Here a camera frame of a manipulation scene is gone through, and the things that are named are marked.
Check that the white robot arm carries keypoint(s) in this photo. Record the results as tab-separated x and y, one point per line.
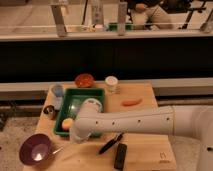
190	121

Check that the white paper cup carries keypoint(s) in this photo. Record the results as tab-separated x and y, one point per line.
112	83

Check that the blue plastic cup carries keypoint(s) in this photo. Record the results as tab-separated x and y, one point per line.
57	98

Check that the small metal cup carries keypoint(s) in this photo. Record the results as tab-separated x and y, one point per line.
50	112

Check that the orange bowl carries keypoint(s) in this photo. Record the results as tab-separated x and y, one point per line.
84	80

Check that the orange carrot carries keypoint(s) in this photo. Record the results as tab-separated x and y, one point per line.
133	102

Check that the green plastic tray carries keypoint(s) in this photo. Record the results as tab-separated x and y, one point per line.
72	101

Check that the orange peach fruit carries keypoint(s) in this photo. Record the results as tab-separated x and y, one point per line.
67	123

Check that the green box on shelf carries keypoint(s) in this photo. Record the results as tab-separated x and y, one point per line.
112	26

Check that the black rectangular remote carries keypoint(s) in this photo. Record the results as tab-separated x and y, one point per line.
120	156

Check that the wooden board table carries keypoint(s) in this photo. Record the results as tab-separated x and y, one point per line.
144	152

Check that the person in background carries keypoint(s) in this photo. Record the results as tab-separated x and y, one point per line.
156	12

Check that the purple bowl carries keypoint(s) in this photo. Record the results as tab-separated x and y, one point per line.
35	149

